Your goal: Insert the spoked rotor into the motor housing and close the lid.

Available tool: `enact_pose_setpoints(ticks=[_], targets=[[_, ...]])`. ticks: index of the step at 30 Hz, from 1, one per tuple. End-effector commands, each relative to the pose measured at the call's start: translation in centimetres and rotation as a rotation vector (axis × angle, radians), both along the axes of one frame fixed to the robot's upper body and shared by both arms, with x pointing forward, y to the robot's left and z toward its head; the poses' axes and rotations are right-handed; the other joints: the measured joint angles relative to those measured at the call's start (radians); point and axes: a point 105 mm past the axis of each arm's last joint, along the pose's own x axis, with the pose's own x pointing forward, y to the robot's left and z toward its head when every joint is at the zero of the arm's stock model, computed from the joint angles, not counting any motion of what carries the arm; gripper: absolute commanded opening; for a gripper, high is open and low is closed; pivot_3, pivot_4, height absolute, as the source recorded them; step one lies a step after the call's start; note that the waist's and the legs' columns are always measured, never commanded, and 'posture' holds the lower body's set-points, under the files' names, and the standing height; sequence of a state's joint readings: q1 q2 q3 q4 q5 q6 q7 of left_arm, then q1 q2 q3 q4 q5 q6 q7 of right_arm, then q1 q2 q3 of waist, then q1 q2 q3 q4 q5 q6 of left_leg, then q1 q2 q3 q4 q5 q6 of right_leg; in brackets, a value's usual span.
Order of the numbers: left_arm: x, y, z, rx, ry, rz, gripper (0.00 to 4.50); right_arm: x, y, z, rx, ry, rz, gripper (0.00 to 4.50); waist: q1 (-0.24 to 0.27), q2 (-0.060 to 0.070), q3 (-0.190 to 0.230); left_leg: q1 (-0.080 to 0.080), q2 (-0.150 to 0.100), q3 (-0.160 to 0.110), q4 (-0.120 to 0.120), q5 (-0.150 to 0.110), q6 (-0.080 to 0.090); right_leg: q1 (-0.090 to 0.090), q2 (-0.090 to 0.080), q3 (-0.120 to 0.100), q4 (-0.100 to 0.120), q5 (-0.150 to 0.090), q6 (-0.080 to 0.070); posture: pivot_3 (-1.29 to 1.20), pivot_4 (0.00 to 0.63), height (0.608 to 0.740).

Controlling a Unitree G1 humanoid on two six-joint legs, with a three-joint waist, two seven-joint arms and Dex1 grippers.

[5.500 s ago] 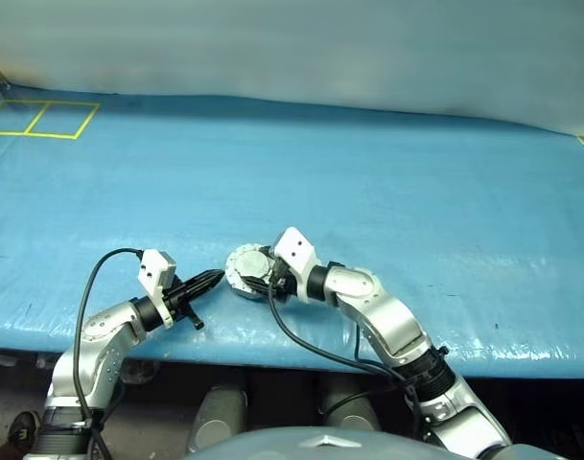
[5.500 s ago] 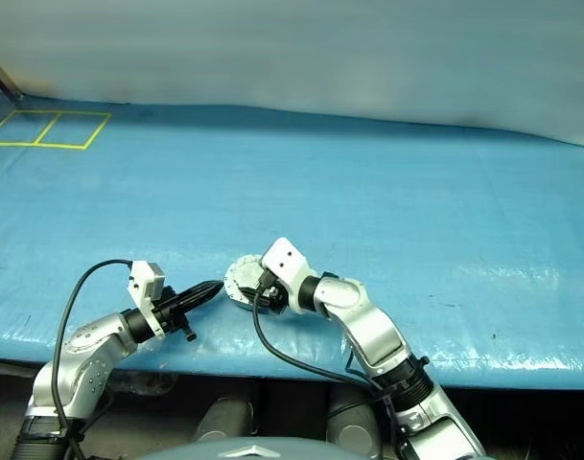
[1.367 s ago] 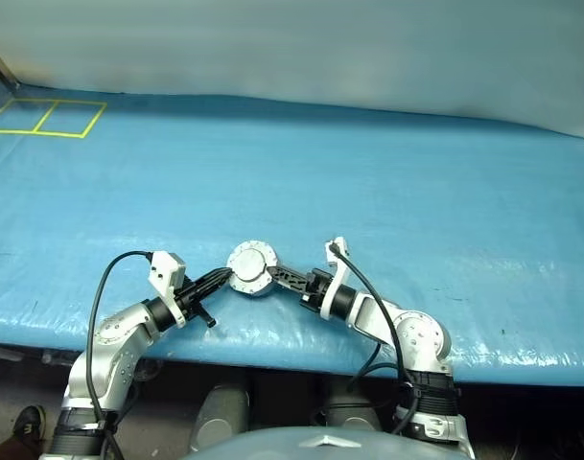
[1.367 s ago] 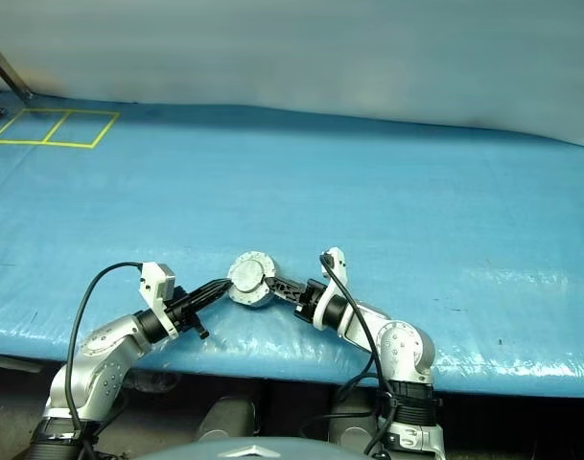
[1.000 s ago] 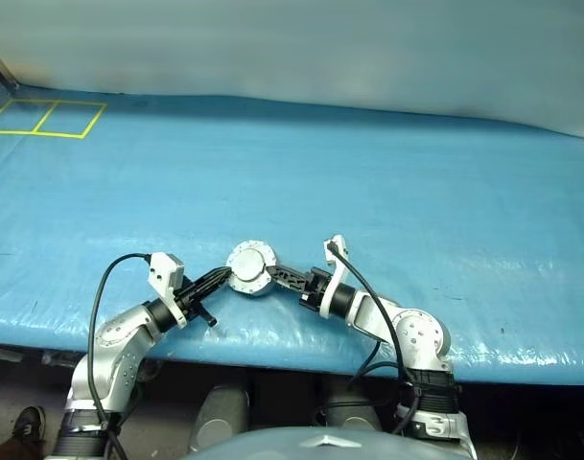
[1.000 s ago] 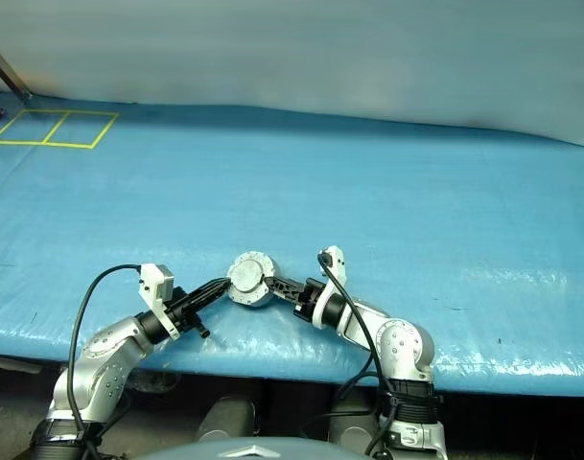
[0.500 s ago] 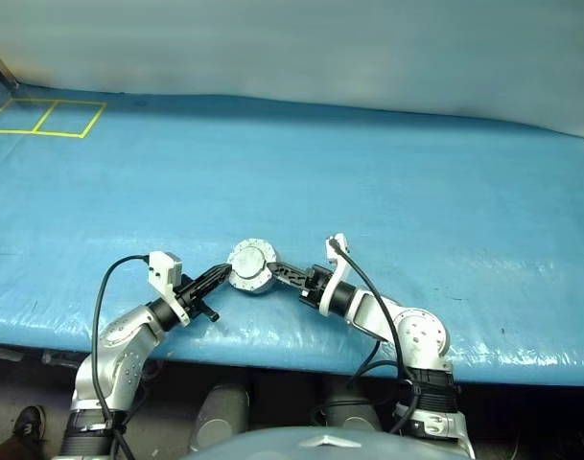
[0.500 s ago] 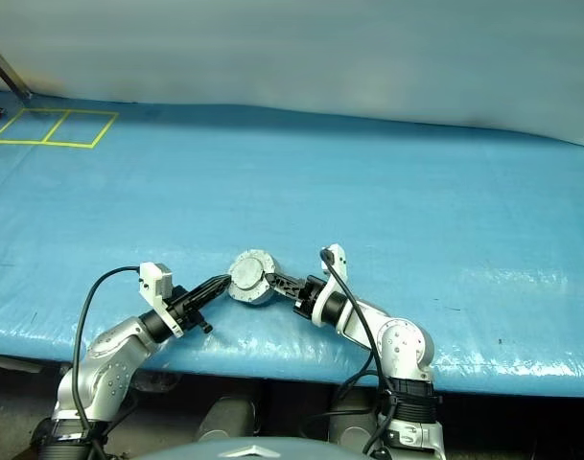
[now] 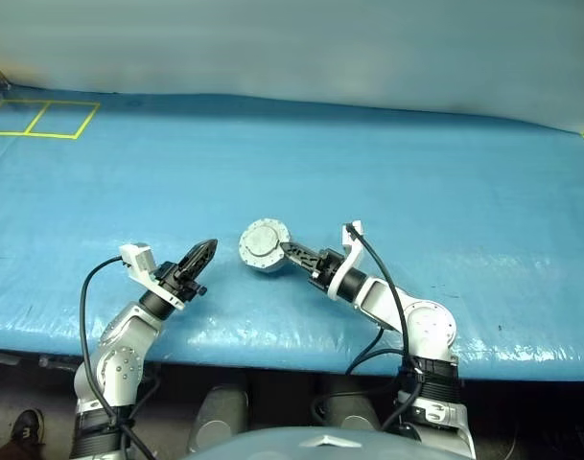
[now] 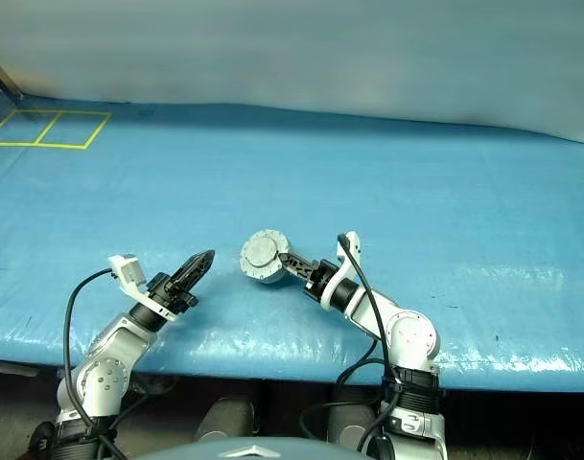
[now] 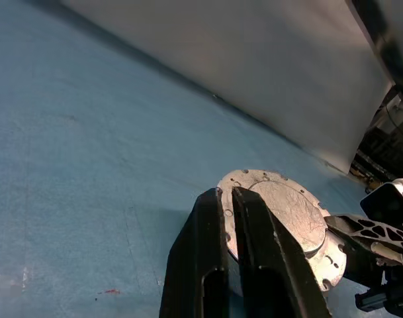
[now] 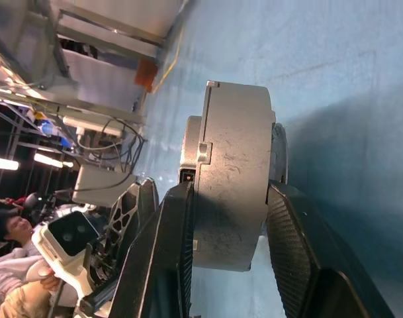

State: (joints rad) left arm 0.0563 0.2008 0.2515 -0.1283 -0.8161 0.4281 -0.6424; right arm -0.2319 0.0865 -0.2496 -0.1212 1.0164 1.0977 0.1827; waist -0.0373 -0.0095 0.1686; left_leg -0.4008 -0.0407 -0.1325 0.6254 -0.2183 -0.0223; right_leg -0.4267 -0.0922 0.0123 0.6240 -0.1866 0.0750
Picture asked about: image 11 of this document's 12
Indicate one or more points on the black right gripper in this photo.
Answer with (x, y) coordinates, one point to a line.
(389, 291)

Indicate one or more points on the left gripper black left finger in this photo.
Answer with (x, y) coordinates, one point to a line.
(201, 251)

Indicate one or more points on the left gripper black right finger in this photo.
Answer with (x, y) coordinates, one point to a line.
(270, 265)

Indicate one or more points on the silver round motor lid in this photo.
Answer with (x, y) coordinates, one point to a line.
(290, 208)

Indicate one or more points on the dark background equipment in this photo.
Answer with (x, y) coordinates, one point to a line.
(386, 142)

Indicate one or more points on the white backdrop panel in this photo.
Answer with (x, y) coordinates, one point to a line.
(254, 66)

